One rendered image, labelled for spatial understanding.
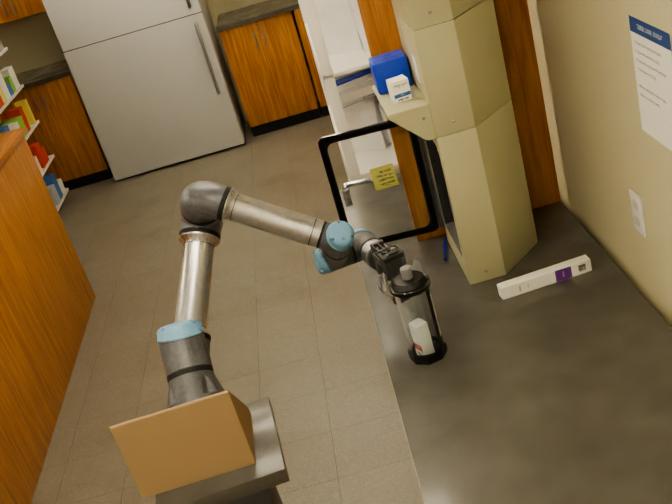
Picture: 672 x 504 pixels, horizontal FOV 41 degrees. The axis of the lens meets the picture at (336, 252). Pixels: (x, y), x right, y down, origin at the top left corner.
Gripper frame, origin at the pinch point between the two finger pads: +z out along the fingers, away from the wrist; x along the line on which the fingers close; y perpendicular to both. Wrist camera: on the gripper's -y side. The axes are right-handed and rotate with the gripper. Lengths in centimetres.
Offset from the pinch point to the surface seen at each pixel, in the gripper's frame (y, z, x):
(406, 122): 34.0, -25.0, 18.7
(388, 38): 48, -60, 32
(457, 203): 6.8, -22.9, 27.1
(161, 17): 6, -528, 28
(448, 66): 46, -21, 32
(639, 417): -20, 55, 26
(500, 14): 46, -51, 65
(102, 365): -114, -250, -97
